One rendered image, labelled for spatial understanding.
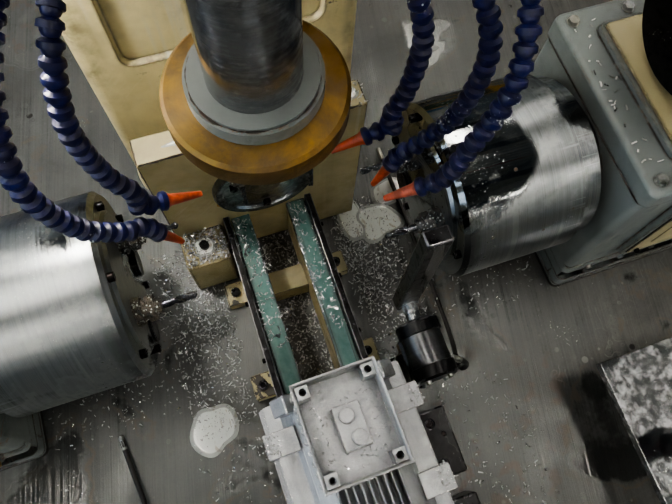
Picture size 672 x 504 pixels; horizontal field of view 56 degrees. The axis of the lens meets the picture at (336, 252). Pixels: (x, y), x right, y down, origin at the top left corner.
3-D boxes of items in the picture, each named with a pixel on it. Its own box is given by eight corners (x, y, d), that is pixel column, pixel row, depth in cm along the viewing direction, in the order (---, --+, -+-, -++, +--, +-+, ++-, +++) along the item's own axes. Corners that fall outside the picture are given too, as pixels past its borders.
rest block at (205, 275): (190, 258, 109) (176, 233, 98) (230, 247, 110) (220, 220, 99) (199, 290, 108) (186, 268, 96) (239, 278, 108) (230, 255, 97)
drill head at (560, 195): (337, 173, 103) (345, 82, 80) (563, 107, 109) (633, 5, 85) (391, 315, 95) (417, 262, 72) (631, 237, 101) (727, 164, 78)
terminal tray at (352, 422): (287, 394, 75) (285, 386, 69) (371, 364, 77) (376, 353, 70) (321, 496, 72) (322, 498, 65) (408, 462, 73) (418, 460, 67)
